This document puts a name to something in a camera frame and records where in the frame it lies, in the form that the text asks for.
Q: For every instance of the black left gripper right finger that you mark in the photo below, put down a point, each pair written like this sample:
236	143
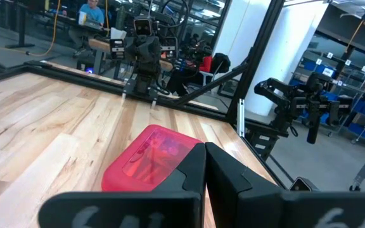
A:
233	190

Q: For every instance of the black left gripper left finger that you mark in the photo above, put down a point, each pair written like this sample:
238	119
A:
182	190

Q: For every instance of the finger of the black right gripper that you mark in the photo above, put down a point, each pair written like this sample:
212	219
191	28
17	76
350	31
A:
317	123
310	126

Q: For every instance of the pink translucent plastic pencil case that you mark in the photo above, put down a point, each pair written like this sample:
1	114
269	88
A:
128	179

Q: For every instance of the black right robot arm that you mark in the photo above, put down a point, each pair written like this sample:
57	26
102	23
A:
274	92

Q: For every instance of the white square pillar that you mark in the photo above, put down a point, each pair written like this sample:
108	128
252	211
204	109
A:
284	47

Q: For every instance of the black backpack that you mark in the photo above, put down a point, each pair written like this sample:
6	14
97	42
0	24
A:
220	62

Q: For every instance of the black box with white labels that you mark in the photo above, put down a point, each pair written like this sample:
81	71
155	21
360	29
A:
117	49

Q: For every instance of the wooden background table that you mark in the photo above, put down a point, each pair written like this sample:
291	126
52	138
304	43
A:
100	44

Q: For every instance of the person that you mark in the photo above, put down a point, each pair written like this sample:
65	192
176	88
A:
92	16

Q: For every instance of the white cup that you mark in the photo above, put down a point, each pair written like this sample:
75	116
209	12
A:
82	17

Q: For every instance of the black desk leg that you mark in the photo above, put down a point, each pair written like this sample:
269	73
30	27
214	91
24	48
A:
22	28

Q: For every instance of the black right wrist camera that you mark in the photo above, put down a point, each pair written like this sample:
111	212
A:
320	81

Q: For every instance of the black aluminium table frame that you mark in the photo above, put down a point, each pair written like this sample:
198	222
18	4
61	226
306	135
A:
255	54

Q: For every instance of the black camera on stand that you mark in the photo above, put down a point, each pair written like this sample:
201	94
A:
144	54

